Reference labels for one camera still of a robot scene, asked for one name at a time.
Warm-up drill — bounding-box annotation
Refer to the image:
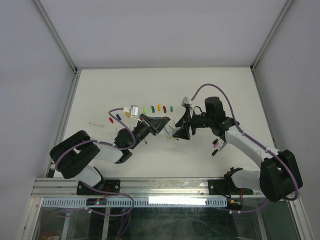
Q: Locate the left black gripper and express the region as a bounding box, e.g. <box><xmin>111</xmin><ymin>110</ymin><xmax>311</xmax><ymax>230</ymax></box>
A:
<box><xmin>129</xmin><ymin>113</ymin><xmax>170</xmax><ymax>150</ymax></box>

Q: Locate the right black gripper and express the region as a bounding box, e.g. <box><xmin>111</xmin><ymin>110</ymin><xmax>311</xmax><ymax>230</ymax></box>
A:
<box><xmin>172</xmin><ymin>108</ymin><xmax>213</xmax><ymax>140</ymax></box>

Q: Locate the pink cap marker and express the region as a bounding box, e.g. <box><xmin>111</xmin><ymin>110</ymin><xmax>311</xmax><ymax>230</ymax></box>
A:
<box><xmin>166</xmin><ymin>123</ymin><xmax>177</xmax><ymax>132</ymax></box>

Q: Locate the yellow cap marker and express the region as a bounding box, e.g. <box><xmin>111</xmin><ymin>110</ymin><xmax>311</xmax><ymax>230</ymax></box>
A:
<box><xmin>167</xmin><ymin>133</ymin><xmax>175</xmax><ymax>141</ymax></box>

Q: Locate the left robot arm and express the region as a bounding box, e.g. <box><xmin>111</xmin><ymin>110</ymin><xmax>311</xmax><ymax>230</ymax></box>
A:
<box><xmin>49</xmin><ymin>113</ymin><xmax>170</xmax><ymax>195</ymax></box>

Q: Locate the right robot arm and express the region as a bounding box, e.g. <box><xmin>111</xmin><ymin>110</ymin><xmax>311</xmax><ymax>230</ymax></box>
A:
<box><xmin>173</xmin><ymin>96</ymin><xmax>303</xmax><ymax>203</ymax></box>

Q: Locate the magenta cap marker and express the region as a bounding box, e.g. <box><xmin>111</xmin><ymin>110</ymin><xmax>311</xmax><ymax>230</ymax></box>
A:
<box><xmin>213</xmin><ymin>142</ymin><xmax>221</xmax><ymax>148</ymax></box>

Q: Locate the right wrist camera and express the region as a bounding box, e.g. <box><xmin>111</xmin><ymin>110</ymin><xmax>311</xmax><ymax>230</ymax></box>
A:
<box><xmin>181</xmin><ymin>96</ymin><xmax>195</xmax><ymax>109</ymax></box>

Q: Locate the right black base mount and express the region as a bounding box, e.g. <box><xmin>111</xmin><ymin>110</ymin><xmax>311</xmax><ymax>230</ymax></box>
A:
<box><xmin>208</xmin><ymin>167</ymin><xmax>254</xmax><ymax>198</ymax></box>

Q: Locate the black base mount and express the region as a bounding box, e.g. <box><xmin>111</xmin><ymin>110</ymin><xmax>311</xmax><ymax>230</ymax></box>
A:
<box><xmin>76</xmin><ymin>168</ymin><xmax>121</xmax><ymax>196</ymax></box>
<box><xmin>208</xmin><ymin>167</ymin><xmax>254</xmax><ymax>198</ymax></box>

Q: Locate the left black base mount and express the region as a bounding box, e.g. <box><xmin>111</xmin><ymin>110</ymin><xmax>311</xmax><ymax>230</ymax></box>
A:
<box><xmin>76</xmin><ymin>168</ymin><xmax>121</xmax><ymax>196</ymax></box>

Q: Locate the white slotted cable duct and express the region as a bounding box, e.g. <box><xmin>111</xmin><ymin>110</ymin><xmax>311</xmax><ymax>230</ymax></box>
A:
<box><xmin>42</xmin><ymin>196</ymin><xmax>227</xmax><ymax>208</ymax></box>

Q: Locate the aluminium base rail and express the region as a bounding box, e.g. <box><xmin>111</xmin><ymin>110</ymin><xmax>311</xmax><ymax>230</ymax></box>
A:
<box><xmin>32</xmin><ymin>177</ymin><xmax>300</xmax><ymax>201</ymax></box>

